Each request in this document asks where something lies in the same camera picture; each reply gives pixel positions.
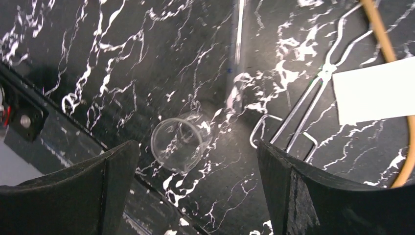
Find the blue-handled syringe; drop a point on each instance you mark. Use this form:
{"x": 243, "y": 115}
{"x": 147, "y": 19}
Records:
{"x": 237, "y": 56}

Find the white paper packet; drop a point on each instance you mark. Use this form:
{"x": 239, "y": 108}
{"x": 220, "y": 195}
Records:
{"x": 375, "y": 93}

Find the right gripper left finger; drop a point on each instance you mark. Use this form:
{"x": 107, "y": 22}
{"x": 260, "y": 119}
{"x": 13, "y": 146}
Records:
{"x": 87, "y": 198}

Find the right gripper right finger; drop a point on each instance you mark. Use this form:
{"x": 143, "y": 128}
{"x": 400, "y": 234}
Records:
{"x": 305, "y": 200}

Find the glass beaker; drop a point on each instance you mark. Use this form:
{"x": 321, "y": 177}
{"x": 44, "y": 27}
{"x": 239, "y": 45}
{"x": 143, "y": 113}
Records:
{"x": 178, "y": 143}

